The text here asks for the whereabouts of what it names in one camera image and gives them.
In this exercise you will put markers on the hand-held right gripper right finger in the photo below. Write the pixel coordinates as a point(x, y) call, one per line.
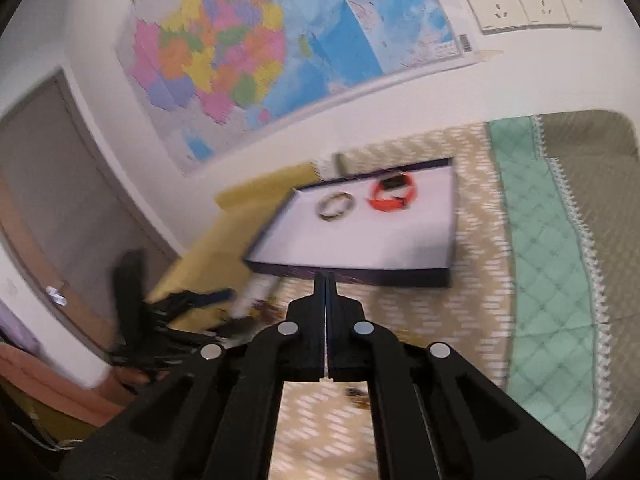
point(341, 325)

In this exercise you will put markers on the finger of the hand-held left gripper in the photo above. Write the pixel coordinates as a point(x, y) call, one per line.
point(200, 298)

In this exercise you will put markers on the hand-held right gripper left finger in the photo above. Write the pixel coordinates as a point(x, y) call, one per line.
point(314, 325)

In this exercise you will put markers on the white tray with dark rim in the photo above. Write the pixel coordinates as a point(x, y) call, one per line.
point(370, 240)

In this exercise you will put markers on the person's left forearm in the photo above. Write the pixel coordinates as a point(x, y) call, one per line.
point(45, 385)

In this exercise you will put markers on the yellow cloth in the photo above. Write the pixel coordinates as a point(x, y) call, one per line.
point(215, 265)

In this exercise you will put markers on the metal bangle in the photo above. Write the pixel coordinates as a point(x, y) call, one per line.
point(322, 212)

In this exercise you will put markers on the purple cloth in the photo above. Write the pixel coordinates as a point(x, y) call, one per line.
point(15, 327)

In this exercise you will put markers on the orange wristband watch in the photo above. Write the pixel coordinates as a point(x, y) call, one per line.
point(380, 204)

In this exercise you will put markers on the grey brown wooden door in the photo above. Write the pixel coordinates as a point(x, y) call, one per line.
point(55, 195)

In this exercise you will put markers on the colourful wall map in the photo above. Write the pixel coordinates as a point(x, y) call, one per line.
point(260, 45)

